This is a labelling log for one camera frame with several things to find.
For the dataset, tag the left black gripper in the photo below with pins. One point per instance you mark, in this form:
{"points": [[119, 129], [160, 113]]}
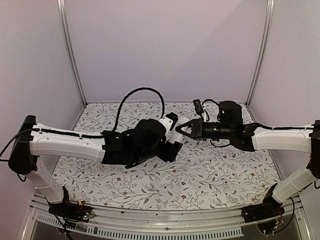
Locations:
{"points": [[171, 152]]}

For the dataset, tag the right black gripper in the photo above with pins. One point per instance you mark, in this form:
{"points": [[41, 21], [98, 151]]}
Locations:
{"points": [[196, 129]]}

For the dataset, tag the white remote control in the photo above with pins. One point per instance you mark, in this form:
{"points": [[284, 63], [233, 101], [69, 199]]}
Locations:
{"points": [[176, 136]]}

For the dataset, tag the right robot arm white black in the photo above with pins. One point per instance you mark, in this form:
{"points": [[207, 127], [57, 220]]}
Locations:
{"points": [[256, 137]]}

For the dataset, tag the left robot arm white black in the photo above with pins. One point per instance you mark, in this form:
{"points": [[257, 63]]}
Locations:
{"points": [[148, 139]]}

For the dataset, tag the floral patterned table mat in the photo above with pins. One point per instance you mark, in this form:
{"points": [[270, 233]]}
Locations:
{"points": [[204, 176]]}

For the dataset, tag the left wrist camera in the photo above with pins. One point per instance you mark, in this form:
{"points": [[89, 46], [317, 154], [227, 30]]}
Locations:
{"points": [[169, 121]]}

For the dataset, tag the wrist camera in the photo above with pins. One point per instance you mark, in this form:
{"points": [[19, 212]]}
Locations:
{"points": [[200, 111], [169, 121]]}

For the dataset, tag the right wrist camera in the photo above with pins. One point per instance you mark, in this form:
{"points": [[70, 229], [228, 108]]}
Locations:
{"points": [[200, 111]]}

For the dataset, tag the front aluminium rail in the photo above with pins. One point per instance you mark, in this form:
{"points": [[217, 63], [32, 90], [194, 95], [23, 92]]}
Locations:
{"points": [[110, 223]]}

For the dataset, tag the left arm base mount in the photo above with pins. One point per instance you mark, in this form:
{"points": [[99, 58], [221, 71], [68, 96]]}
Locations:
{"points": [[75, 212]]}

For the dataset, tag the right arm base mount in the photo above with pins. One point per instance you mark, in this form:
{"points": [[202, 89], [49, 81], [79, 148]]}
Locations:
{"points": [[267, 215]]}

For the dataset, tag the right aluminium frame post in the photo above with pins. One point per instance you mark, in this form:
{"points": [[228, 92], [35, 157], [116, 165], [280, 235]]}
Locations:
{"points": [[270, 4]]}

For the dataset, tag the aluminium frame post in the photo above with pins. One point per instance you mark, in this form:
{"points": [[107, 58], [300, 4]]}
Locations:
{"points": [[61, 6], [270, 4]]}

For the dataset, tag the left aluminium frame post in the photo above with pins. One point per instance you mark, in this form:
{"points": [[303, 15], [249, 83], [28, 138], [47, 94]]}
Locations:
{"points": [[61, 6]]}

